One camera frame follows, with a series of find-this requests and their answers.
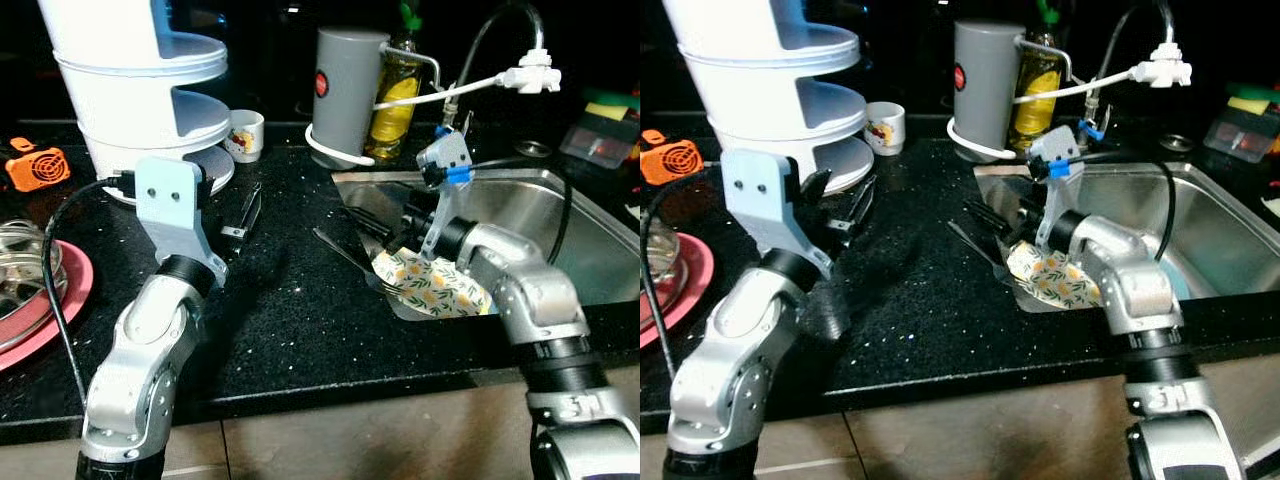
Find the white tiered plastic rack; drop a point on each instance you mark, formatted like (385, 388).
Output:
(130, 90)
(770, 85)

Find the pink plate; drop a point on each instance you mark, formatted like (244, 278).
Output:
(695, 285)
(75, 290)

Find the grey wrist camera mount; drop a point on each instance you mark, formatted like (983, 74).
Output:
(1058, 150)
(170, 200)
(760, 195)
(448, 155)

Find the light blue bowl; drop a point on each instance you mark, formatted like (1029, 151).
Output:
(1175, 285)

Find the yellow green sponge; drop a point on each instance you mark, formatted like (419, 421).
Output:
(1255, 100)
(615, 105)

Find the clear sponge container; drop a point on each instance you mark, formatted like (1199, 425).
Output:
(600, 140)
(1245, 135)

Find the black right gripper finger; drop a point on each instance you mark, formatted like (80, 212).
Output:
(375, 215)
(382, 237)
(990, 212)
(997, 234)

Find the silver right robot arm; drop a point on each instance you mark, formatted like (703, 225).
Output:
(530, 290)
(1140, 290)

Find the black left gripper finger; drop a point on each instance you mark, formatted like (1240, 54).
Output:
(248, 210)
(815, 195)
(208, 182)
(862, 205)

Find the metal fork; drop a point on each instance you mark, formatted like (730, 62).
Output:
(345, 252)
(970, 245)

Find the stainless steel sink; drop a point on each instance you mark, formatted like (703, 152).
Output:
(1230, 230)
(600, 240)

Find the round metal drain cap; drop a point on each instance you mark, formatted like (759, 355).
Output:
(1177, 143)
(533, 149)

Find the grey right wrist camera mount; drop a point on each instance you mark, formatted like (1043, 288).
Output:
(1058, 150)
(448, 155)

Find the blue faucet valve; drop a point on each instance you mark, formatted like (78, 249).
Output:
(1088, 128)
(442, 131)

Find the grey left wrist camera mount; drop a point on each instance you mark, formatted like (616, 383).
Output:
(170, 200)
(760, 195)

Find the grey water filter cylinder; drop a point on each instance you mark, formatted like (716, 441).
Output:
(345, 100)
(985, 95)

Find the chrome faucet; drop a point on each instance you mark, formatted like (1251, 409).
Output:
(495, 25)
(1135, 20)

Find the white printed mug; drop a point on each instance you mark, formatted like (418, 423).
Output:
(245, 135)
(886, 128)

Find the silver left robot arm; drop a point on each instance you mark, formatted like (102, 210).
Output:
(740, 350)
(140, 350)

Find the yellow oil bottle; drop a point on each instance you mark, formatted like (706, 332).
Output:
(395, 115)
(1035, 110)

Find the floral print plate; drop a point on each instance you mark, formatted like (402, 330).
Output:
(1060, 285)
(440, 285)

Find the small orange fan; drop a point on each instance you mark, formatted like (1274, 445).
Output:
(672, 158)
(40, 165)

